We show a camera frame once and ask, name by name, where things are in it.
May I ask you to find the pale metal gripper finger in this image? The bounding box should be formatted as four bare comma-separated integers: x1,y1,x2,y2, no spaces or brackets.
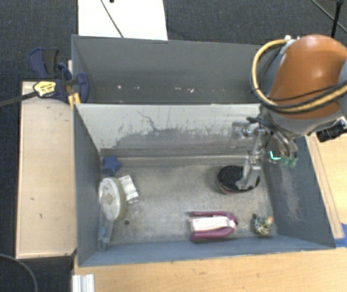
250,161,262,190
235,159,254,191

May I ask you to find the small speckled toy animal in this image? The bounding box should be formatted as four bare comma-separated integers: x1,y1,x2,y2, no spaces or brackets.
251,213,275,237

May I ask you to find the grey metal bin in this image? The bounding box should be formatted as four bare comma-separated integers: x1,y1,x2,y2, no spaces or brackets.
70,34,337,268

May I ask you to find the clear plastic piece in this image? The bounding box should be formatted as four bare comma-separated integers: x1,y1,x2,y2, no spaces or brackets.
118,174,141,206

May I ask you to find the blue star-shaped toy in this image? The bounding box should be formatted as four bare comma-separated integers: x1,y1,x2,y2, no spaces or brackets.
101,155,123,176

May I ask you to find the pale wood board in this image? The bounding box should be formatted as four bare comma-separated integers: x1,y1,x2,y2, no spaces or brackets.
15,80,78,260

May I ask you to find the black cylinder on white bracket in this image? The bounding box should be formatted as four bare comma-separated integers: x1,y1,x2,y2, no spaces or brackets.
316,117,347,143

